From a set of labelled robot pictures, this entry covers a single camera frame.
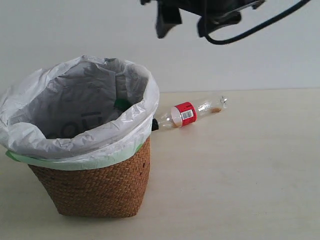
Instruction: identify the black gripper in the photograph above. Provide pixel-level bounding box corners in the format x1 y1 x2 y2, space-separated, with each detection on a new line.
155 0 264 39

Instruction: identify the clear bottle green label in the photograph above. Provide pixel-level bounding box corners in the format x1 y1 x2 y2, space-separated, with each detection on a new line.
107 98 132 122

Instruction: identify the white plastic bin liner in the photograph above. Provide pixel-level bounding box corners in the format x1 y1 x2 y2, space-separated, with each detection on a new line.
0 55 160 160

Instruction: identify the green plastic bin liner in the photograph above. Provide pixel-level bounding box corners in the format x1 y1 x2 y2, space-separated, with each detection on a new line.
5 143 143 171

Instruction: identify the woven brown wicker basket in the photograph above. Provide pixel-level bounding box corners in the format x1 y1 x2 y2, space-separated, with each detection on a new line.
29 139 151 218

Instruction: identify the clear bottle red label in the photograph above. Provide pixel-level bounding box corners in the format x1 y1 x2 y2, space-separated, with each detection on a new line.
151 94 228 131

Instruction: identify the black cable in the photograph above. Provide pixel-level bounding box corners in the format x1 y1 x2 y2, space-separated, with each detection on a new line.
203 0 313 46

